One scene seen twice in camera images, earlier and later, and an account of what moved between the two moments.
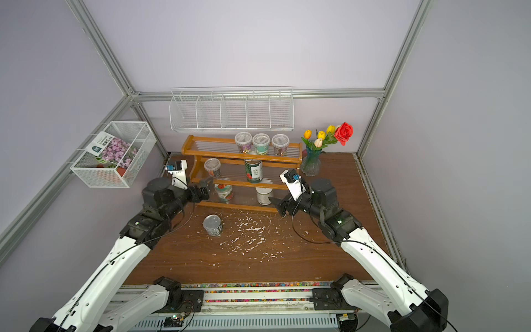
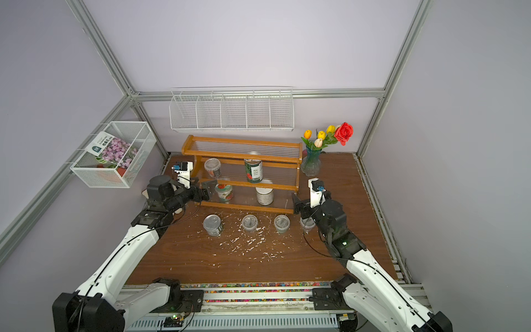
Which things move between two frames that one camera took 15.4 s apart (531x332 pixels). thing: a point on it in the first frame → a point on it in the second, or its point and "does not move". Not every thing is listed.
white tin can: [263, 195] does not move
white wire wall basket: [266, 108] does not move
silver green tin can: [211, 223] does not move
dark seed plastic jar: [280, 143] → [308, 224]
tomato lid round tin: [224, 191] does not move
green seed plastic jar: [261, 141] → [282, 223]
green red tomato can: [254, 170] does not move
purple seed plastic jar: [244, 140] → [249, 223]
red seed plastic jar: [213, 167] does not move
